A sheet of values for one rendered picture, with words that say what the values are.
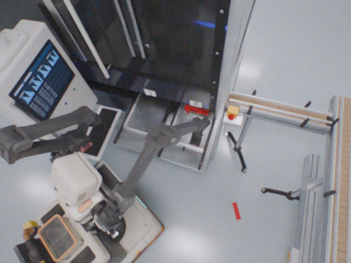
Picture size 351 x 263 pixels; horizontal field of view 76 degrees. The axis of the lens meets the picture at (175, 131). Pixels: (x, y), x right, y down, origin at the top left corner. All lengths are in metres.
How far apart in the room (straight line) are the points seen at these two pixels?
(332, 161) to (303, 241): 0.59
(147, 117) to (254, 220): 1.40
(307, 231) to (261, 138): 1.10
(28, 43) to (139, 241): 1.60
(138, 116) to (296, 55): 2.41
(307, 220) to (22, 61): 2.02
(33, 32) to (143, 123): 0.84
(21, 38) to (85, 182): 0.80
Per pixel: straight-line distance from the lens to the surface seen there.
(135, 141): 1.64
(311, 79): 3.28
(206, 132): 1.60
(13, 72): 1.40
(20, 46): 1.44
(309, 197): 1.98
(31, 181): 2.99
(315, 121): 1.77
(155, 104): 1.75
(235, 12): 1.01
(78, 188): 1.09
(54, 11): 1.52
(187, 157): 1.54
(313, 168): 2.06
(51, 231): 1.66
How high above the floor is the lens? 2.32
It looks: 63 degrees down
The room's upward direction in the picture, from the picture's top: 11 degrees counter-clockwise
